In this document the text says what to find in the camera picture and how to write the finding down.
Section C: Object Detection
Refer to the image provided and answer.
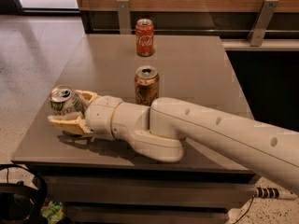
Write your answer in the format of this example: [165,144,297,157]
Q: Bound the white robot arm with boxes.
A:
[49,86,299,194]

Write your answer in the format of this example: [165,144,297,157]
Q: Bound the gold LaCroix can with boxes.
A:
[135,65,160,106]

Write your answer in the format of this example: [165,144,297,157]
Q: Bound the red Coca-Cola can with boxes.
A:
[135,19,154,57]

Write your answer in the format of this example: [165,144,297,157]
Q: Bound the grey drawer cabinet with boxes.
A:
[12,35,259,224]

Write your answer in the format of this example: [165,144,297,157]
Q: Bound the black headphones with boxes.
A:
[0,164,48,224]

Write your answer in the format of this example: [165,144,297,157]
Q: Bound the green snack bag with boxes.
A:
[41,201,64,224]

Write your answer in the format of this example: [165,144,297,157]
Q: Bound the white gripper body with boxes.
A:
[85,96,122,140]

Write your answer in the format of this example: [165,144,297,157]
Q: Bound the silver green 7up can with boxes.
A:
[49,85,83,116]

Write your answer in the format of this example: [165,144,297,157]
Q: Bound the metal bracket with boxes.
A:
[116,0,132,35]
[248,0,278,47]

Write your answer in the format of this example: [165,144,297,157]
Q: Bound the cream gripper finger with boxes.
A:
[77,90,99,108]
[48,112,92,135]

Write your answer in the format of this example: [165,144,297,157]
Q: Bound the left metal bracket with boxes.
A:
[116,0,132,35]

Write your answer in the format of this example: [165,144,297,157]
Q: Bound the black white striped handle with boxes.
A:
[255,188,298,201]

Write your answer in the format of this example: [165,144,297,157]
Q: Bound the thin black cable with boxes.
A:
[232,196,256,224]

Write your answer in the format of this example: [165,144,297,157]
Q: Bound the right metal bracket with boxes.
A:
[248,0,278,47]

